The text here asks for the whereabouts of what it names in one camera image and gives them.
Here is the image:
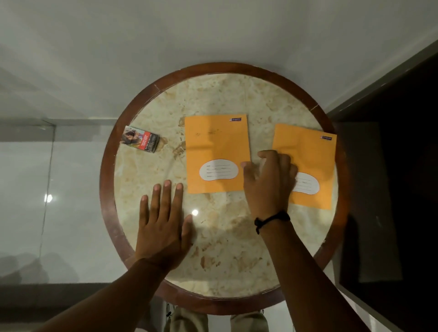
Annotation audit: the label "person's right hand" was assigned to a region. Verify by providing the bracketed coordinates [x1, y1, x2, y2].
[240, 150, 298, 226]

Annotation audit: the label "person's left hand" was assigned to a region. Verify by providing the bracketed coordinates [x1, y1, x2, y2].
[136, 180, 194, 271]

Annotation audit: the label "person's left forearm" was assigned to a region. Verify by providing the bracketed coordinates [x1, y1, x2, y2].
[34, 258, 169, 332]

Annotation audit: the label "person's right forearm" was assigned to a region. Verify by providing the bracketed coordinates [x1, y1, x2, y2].
[257, 219, 371, 332]

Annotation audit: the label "round marble table wooden rim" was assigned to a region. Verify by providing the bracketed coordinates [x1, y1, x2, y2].
[99, 62, 350, 316]

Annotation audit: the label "orange notebook with white label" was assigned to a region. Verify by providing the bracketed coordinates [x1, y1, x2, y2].
[272, 123, 337, 210]
[184, 114, 252, 194]

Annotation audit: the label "small printed cardboard pack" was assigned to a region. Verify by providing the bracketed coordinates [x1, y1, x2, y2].
[119, 125, 160, 153]

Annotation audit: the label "khaki trousers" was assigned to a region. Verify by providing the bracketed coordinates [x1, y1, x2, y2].
[164, 306, 270, 332]

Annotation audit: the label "dark wooden cabinet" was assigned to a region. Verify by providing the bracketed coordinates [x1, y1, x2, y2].
[328, 51, 438, 332]

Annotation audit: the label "black cord wristband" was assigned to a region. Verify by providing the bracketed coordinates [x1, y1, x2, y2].
[254, 210, 291, 235]

